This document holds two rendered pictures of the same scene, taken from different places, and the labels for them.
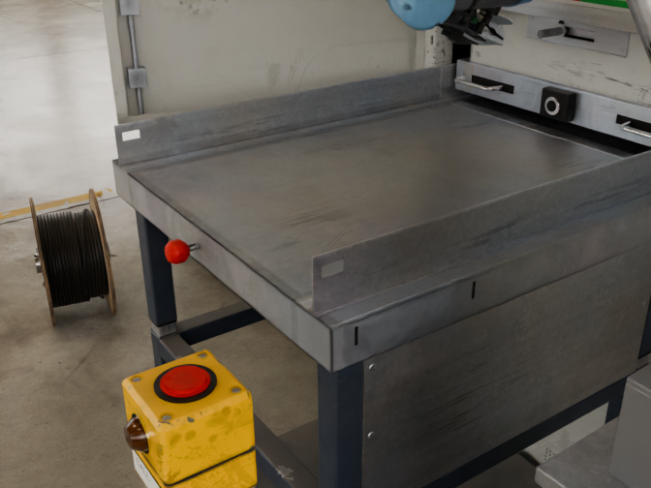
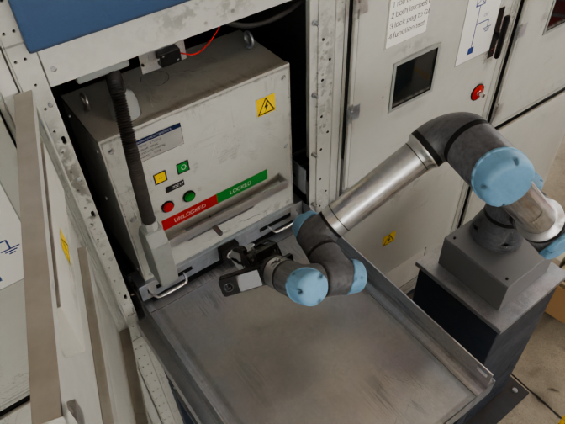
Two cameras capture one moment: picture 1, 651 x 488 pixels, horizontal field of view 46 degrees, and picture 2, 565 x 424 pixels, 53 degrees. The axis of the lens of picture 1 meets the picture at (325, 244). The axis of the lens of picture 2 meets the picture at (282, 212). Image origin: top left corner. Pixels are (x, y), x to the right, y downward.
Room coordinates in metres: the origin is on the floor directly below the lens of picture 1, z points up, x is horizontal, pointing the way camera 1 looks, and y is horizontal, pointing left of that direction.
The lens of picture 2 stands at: (1.16, 0.63, 2.11)
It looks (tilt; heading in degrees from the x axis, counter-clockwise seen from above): 46 degrees down; 270
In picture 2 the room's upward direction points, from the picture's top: 3 degrees counter-clockwise
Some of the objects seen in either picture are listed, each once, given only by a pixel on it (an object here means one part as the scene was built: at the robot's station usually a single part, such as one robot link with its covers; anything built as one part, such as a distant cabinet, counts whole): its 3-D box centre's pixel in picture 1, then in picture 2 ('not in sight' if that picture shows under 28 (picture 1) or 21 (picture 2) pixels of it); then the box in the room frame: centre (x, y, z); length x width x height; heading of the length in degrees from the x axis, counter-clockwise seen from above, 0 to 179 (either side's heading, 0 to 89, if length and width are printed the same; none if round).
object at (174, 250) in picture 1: (182, 250); not in sight; (0.91, 0.19, 0.82); 0.04 x 0.03 x 0.03; 124
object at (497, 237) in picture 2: not in sight; (500, 221); (0.54, -0.46, 0.91); 0.15 x 0.15 x 0.10
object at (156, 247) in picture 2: not in sight; (157, 251); (1.47, -0.25, 1.09); 0.08 x 0.05 x 0.17; 124
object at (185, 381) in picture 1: (185, 385); not in sight; (0.50, 0.11, 0.90); 0.04 x 0.04 x 0.02
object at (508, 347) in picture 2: not in sight; (466, 336); (0.54, -0.42, 0.36); 0.30 x 0.30 x 0.73; 36
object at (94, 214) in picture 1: (73, 257); not in sight; (2.12, 0.78, 0.20); 0.40 x 0.22 x 0.40; 22
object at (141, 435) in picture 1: (134, 436); not in sight; (0.48, 0.15, 0.87); 0.03 x 0.01 x 0.03; 34
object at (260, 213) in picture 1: (395, 189); (306, 355); (1.12, -0.11, 0.82); 0.68 x 0.62 x 0.06; 124
